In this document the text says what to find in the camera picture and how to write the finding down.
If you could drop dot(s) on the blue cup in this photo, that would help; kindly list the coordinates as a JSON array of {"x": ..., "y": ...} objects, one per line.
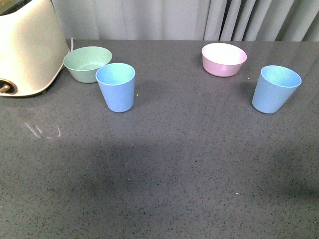
[
  {"x": 117, "y": 84},
  {"x": 274, "y": 86}
]

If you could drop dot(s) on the pink bowl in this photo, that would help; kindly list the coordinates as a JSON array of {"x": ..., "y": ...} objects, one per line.
[{"x": 222, "y": 59}]

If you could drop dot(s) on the green bowl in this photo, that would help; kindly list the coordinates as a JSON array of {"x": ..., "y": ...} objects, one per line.
[{"x": 83, "y": 63}]

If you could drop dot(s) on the grey curtain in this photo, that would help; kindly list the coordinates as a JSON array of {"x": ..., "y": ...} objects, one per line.
[{"x": 217, "y": 20}]

